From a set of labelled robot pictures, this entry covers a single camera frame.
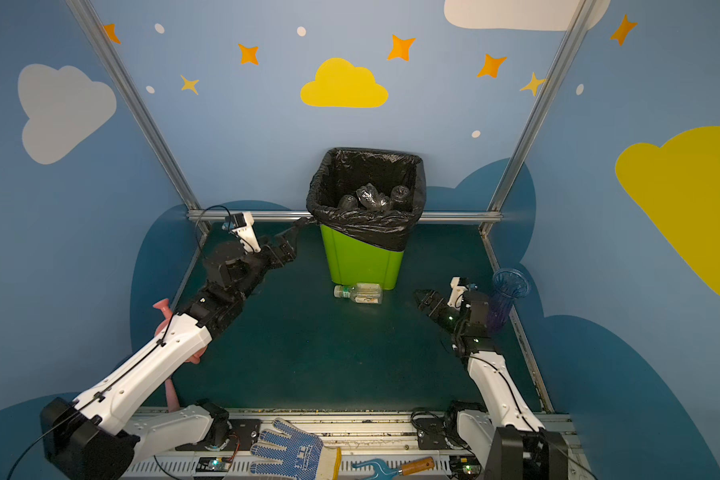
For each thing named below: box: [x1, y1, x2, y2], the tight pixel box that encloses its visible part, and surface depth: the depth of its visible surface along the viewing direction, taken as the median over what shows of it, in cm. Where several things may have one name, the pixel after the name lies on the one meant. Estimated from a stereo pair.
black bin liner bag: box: [306, 148, 427, 252], surface depth 86 cm
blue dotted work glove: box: [250, 418, 337, 480], surface depth 73 cm
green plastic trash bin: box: [320, 224, 405, 291], surface depth 93 cm
